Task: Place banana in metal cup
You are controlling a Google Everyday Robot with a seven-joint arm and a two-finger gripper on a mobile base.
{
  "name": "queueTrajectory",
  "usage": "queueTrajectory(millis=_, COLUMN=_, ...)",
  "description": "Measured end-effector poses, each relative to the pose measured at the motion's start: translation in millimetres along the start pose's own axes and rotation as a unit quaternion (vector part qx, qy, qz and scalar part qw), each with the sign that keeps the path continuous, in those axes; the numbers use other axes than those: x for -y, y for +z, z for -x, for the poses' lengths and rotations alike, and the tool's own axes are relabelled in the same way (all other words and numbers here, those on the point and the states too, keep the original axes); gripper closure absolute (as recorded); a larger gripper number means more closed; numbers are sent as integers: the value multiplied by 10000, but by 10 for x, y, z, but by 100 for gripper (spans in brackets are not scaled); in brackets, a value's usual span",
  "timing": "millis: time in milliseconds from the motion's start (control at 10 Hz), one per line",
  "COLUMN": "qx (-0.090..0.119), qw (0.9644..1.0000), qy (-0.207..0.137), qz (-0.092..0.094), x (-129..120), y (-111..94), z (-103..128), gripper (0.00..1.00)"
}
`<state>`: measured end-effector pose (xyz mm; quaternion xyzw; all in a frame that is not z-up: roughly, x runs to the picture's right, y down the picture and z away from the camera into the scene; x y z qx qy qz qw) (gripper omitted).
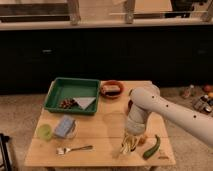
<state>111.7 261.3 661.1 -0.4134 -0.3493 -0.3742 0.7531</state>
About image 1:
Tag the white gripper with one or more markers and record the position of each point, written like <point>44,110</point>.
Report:
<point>135,125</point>

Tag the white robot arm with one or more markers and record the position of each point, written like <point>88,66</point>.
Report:
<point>147,99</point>

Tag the yellow banana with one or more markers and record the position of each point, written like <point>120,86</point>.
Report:
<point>128,144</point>

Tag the light green small cup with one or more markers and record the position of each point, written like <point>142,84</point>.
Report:
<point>44,132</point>

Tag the orange small carrot piece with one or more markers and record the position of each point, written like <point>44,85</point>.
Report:
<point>142,140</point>

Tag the green zucchini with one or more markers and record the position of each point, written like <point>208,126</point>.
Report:
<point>151,151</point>

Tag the bread slice on plate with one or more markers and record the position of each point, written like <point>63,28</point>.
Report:
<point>110,89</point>

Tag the white folded napkin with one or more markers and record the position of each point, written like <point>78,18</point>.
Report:
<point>84,102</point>

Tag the blue sponge block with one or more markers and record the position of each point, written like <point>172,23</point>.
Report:
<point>64,126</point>

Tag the wooden table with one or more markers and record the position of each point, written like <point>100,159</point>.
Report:
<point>104,131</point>

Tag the brown grape cluster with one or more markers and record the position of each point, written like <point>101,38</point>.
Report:
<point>67,103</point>

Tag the silver metal fork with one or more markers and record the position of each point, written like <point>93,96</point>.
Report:
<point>62,151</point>

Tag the plastic bottle on floor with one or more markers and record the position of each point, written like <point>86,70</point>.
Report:
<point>188,92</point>

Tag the clutter items on floor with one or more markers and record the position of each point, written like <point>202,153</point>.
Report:
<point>204,104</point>

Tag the green plastic tray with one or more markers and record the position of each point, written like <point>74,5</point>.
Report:
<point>69,88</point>

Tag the dark cabinet counter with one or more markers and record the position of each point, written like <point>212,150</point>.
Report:
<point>166,55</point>

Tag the black object at left edge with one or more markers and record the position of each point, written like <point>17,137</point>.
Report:
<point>6,162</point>

